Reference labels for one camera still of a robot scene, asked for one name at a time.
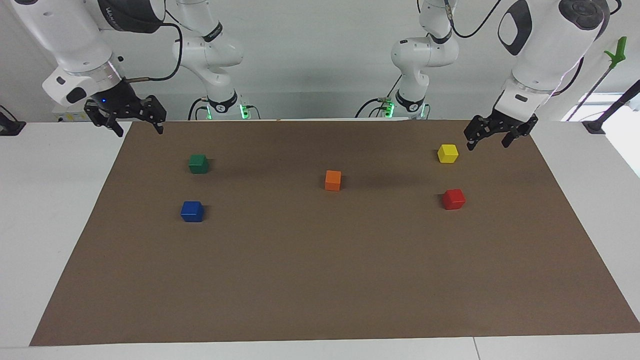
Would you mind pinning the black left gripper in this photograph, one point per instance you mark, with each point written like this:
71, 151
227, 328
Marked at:
510, 122

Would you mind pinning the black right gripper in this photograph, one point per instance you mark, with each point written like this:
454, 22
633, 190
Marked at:
117, 100

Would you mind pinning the red cube block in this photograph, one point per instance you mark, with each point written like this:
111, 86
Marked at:
454, 199

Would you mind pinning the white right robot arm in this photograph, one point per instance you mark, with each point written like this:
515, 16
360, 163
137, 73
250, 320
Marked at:
65, 35

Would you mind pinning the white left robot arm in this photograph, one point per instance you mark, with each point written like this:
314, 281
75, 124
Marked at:
540, 45

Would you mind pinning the yellow cube block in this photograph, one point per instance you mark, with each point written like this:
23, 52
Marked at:
448, 153

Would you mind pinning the green cube block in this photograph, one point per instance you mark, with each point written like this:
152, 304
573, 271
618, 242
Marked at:
198, 164

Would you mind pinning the blue cube block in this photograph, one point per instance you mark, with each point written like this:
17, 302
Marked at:
192, 211

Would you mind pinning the orange cube block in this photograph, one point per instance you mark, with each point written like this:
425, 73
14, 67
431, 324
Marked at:
333, 180

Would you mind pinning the white box with yellow labels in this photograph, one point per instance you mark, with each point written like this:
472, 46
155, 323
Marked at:
67, 116

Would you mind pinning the small black table clamp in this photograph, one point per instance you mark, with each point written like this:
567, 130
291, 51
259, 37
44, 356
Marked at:
10, 127

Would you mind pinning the black slanted stand with clamp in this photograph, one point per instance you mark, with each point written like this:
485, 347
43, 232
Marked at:
617, 102

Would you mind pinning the green-tipped thin pole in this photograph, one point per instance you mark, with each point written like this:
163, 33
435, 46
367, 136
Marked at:
618, 52

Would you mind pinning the brown table mat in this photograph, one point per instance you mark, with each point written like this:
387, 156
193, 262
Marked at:
320, 260

